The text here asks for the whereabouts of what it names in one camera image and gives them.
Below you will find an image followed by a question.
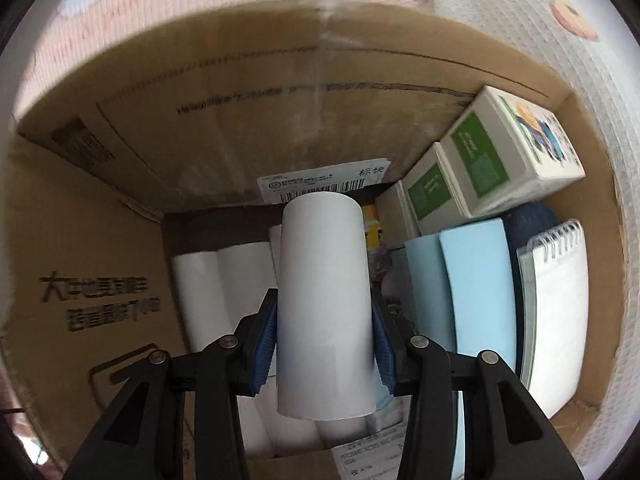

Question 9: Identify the single white cardboard tube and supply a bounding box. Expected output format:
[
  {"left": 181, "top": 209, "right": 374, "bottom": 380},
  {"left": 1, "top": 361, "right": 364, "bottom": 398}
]
[{"left": 276, "top": 191, "right": 377, "bottom": 420}]

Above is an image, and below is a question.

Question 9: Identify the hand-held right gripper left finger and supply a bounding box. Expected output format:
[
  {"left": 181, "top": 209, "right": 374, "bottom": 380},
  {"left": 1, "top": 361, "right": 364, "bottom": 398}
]
[{"left": 75, "top": 287, "right": 278, "bottom": 480}]

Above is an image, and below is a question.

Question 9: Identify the yellow packet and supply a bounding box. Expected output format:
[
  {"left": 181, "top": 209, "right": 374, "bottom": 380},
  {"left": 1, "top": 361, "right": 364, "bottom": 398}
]
[{"left": 361, "top": 204, "right": 385, "bottom": 253}]

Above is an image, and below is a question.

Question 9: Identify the brown cardboard box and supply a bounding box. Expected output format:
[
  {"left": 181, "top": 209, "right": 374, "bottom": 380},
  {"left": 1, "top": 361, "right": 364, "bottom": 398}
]
[{"left": 0, "top": 0, "right": 626, "bottom": 480}]

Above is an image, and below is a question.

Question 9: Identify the white box with cartoon print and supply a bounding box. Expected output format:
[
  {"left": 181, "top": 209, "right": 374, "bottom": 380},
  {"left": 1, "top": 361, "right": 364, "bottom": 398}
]
[{"left": 440, "top": 85, "right": 587, "bottom": 218}]

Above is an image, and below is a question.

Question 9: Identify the white box with green label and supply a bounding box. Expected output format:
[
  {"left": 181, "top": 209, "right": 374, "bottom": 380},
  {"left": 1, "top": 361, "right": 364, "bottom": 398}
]
[{"left": 402, "top": 142, "right": 471, "bottom": 236}]

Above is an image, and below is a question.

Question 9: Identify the light blue booklet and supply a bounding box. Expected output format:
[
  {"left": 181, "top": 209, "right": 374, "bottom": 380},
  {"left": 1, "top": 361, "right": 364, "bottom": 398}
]
[
  {"left": 439, "top": 217, "right": 518, "bottom": 373},
  {"left": 404, "top": 234, "right": 458, "bottom": 356}
]

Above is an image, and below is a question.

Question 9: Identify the white spiral notepad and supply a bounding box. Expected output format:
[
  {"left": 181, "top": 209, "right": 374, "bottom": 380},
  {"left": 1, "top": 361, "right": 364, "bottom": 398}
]
[{"left": 515, "top": 219, "right": 591, "bottom": 421}]

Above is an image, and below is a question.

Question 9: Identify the white labelled packet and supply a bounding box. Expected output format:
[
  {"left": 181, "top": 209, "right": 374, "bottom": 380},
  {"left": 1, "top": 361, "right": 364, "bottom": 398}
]
[{"left": 330, "top": 400, "right": 408, "bottom": 480}]

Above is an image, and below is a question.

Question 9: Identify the dark blue round object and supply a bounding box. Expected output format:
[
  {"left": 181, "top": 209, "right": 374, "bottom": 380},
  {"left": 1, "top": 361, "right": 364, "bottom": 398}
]
[{"left": 501, "top": 202, "right": 560, "bottom": 251}]

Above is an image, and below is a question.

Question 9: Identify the pile of white paper tubes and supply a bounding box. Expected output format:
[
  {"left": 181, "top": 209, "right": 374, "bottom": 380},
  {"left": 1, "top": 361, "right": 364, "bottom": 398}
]
[{"left": 172, "top": 225, "right": 371, "bottom": 461}]

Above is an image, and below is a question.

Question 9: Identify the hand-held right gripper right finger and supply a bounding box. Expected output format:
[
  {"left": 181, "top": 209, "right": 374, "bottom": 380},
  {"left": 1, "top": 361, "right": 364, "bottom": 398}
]
[{"left": 370, "top": 287, "right": 586, "bottom": 480}]

